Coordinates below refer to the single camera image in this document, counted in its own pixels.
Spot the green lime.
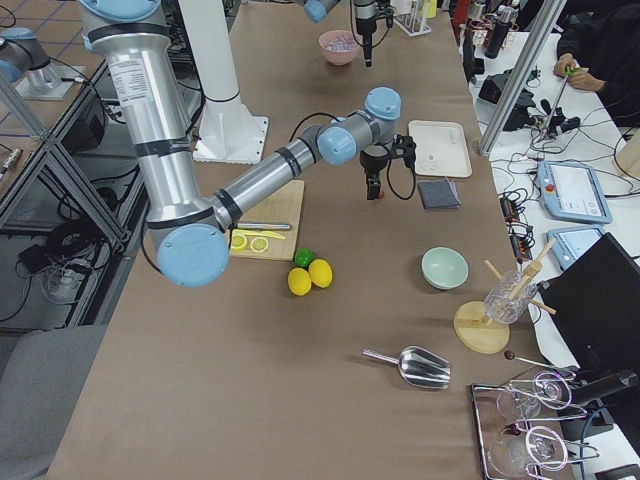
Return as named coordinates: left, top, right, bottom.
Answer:
left=294, top=247, right=315, bottom=269

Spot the yellow lemon lower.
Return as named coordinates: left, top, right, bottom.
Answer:
left=287, top=267, right=312, bottom=296

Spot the yellow lemon upper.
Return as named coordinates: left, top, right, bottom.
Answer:
left=308, top=258, right=333, bottom=288

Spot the lemon slice lower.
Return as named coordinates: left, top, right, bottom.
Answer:
left=230, top=232, right=249, bottom=252

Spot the glass on wooden stand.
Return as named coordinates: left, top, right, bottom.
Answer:
left=484, top=271, right=536, bottom=324

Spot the aluminium frame post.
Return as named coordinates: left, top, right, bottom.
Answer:
left=478, top=0, right=566, bottom=158

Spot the wooden cutting board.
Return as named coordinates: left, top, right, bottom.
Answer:
left=226, top=180, right=305, bottom=261

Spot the grey folded cloth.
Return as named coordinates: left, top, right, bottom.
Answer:
left=418, top=178, right=461, bottom=210

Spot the clear ice cubes pile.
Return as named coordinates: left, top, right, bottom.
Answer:
left=324, top=32, right=358, bottom=52

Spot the steel handled knife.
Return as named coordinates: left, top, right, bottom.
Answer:
left=236, top=222, right=293, bottom=239

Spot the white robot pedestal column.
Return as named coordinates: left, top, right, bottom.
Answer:
left=179, top=0, right=249, bottom=124

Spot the steel ice scoop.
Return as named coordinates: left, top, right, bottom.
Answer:
left=361, top=346, right=451, bottom=390

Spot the lemon slice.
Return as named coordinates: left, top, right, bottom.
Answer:
left=230, top=232, right=249, bottom=252
left=249, top=236, right=269, bottom=253

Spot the lemon slice upper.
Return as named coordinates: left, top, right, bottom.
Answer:
left=249, top=236, right=269, bottom=253

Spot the blue teach pendant far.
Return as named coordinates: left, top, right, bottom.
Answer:
left=537, top=161, right=613, bottom=225

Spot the wooden cup stand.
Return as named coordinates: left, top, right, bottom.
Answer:
left=454, top=240, right=556, bottom=354

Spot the wire glass rack tray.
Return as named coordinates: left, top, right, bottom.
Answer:
left=469, top=368, right=600, bottom=479

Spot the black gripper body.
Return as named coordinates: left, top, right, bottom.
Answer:
left=353, top=0, right=394, bottom=36
left=359, top=134, right=416, bottom=181

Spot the mint green bowl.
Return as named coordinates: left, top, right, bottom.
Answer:
left=421, top=247, right=469, bottom=290

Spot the seated person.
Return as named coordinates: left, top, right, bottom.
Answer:
left=554, top=3, right=639, bottom=128

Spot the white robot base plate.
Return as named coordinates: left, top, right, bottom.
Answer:
left=193, top=114, right=269, bottom=164

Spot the yellow lemon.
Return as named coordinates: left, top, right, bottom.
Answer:
left=287, top=267, right=312, bottom=296
left=308, top=258, right=333, bottom=288

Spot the black camera cable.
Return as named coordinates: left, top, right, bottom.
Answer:
left=287, top=112, right=419, bottom=200

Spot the cream rabbit serving tray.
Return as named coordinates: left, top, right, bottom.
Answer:
left=408, top=120, right=472, bottom=179

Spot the blue teach pendant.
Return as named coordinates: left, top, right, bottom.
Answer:
left=545, top=225, right=606, bottom=271
left=537, top=161, right=613, bottom=225

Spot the pink bowl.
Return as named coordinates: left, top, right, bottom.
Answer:
left=318, top=30, right=360, bottom=66

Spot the white wire cup rack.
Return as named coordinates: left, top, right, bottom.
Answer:
left=390, top=0, right=431, bottom=37

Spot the blue teach pendant near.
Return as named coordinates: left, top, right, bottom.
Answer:
left=545, top=225, right=606, bottom=271

